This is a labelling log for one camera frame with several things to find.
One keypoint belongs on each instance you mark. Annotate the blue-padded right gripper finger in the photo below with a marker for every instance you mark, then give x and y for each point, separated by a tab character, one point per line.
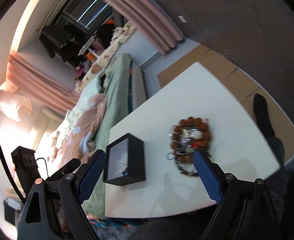
89	175
207	171

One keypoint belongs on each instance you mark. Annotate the black jewelry box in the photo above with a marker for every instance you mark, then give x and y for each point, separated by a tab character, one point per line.
125	162

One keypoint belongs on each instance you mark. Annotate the pink curtain left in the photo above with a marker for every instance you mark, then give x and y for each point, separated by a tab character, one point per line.
40	86

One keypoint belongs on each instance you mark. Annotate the brown cardboard sheet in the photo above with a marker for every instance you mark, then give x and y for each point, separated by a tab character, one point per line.
240	84

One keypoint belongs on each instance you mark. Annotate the white wall switch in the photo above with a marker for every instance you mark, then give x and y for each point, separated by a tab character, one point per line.
182	19

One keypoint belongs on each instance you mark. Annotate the pink floral blanket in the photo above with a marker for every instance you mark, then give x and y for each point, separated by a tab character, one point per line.
74	140

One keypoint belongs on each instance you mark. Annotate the person's black-socked foot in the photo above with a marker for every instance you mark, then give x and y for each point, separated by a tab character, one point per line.
261	113

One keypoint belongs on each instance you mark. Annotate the green bed sheet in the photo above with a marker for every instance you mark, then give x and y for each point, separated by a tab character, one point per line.
117	92

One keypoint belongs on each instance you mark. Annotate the white bed frame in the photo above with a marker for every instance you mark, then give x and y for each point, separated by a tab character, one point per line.
138	88

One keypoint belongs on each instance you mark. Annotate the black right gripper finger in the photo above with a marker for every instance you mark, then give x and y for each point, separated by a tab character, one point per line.
69	167

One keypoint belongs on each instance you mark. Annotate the floral cream pillow quilt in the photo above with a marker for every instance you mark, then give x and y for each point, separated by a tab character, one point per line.
119	36

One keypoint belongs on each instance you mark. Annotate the black hanging clothes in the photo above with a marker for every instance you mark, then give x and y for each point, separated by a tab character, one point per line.
57	41

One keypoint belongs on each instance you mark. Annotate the pink curtain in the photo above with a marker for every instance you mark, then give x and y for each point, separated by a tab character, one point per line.
40	86
152	21

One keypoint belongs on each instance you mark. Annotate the pink curtain right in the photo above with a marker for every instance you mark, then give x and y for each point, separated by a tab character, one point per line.
152	21

